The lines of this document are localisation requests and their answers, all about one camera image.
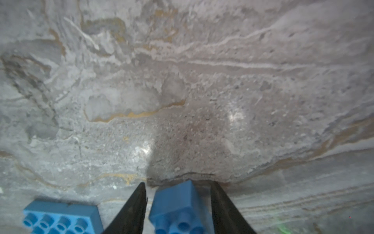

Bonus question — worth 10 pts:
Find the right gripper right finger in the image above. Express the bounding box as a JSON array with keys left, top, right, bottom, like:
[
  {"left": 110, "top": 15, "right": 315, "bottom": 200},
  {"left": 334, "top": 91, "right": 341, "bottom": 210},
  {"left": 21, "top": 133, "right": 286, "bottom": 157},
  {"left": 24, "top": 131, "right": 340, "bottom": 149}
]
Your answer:
[{"left": 210, "top": 181, "right": 257, "bottom": 234}]

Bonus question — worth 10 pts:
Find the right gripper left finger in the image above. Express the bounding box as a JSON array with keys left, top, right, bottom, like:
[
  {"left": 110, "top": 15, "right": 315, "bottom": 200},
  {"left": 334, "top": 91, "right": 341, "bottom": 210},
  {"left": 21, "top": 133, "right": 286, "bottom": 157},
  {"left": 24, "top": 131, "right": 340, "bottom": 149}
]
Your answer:
[{"left": 103, "top": 182, "right": 148, "bottom": 234}]

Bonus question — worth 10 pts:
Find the blue lego brick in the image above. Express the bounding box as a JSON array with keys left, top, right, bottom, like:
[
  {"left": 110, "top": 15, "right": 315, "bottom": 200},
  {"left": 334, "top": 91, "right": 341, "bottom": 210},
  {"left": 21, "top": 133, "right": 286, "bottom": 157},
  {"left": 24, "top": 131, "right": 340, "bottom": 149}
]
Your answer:
[
  {"left": 23, "top": 200, "right": 104, "bottom": 234},
  {"left": 149, "top": 180, "right": 207, "bottom": 234}
]

